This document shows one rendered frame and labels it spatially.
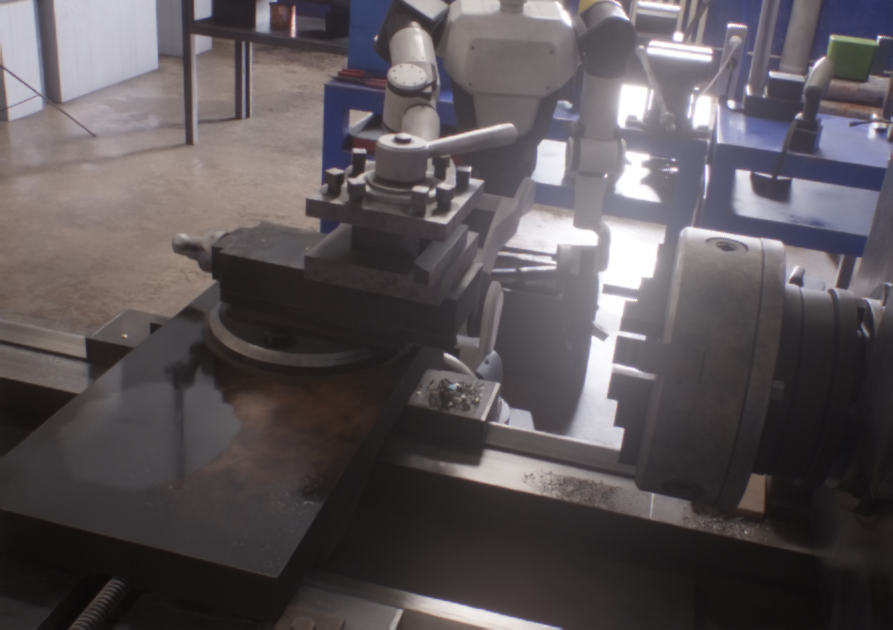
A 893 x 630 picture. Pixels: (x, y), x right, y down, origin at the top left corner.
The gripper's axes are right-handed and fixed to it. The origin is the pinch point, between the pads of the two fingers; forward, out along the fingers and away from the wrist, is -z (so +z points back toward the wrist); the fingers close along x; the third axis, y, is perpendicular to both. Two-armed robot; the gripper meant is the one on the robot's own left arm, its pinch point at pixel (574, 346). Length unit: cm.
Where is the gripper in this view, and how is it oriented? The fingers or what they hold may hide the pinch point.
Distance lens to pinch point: 241.7
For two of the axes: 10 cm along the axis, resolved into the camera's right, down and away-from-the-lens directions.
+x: 0.5, 3.3, -9.4
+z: 0.6, -9.4, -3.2
